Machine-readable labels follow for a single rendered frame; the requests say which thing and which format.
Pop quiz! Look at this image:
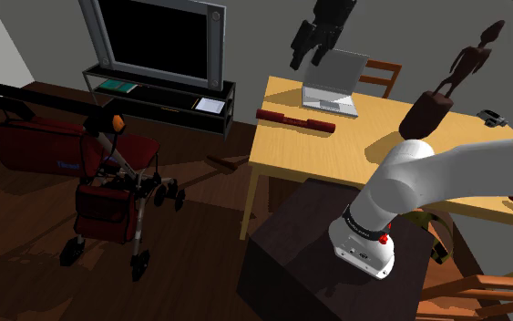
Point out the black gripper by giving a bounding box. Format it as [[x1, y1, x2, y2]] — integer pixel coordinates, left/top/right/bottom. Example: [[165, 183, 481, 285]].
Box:
[[289, 0, 357, 72]]

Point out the grey open laptop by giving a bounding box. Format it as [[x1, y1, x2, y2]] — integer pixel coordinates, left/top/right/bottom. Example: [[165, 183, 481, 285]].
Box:
[[301, 47, 371, 119]]

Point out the dark red long bar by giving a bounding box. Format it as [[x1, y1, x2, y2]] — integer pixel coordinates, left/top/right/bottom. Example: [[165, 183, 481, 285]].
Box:
[[255, 108, 337, 134]]

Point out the brown wooden chair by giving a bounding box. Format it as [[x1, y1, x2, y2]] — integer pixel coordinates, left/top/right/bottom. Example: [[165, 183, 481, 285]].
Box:
[[415, 274, 513, 321], [357, 58, 404, 100]]

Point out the yellow wooden table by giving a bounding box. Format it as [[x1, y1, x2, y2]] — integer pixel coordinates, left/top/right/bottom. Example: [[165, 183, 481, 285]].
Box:
[[239, 75, 513, 242]]

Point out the dark brown human figure statue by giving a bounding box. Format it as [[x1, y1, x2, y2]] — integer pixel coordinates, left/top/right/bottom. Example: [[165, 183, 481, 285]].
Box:
[[398, 19, 507, 141]]

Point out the black television stand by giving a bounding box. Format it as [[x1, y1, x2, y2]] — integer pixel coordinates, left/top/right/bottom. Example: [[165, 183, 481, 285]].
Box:
[[82, 63, 238, 141]]

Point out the grey framed television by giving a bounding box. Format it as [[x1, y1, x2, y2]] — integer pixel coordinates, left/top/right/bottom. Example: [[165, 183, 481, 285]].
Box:
[[77, 0, 228, 93]]

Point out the small grey black device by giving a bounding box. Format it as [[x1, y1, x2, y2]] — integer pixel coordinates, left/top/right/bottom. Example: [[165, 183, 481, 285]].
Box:
[[476, 109, 509, 129]]

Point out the dark robot stand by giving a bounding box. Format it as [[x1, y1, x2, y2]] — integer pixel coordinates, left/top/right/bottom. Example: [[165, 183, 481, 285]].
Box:
[[236, 177, 437, 321]]

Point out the red black wheeled walker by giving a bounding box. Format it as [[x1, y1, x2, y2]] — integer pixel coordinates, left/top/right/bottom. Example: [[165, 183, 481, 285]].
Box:
[[0, 78, 187, 283]]

